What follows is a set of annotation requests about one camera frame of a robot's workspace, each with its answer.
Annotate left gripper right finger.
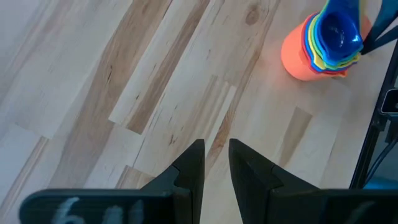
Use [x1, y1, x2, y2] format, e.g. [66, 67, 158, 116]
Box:
[228, 139, 321, 224]

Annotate red measuring cup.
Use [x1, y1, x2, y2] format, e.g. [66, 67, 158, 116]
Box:
[300, 12, 349, 77]

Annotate blue measuring cup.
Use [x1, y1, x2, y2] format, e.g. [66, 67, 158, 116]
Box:
[303, 15, 352, 74]
[307, 14, 361, 71]

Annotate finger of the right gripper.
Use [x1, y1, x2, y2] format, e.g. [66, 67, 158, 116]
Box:
[368, 0, 398, 43]
[360, 26, 398, 56]

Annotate small black mounted device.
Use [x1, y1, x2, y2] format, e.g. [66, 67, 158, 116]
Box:
[381, 88, 398, 114]

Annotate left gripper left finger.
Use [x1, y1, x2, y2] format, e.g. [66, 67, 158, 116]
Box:
[141, 139, 206, 224]

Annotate black aluminium table frame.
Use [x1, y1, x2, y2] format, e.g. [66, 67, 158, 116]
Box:
[349, 40, 398, 190]

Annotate green measuring cup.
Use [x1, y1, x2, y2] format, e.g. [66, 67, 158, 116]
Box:
[312, 0, 363, 70]

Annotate orange measuring cup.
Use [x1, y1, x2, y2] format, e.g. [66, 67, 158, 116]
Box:
[280, 14, 373, 82]

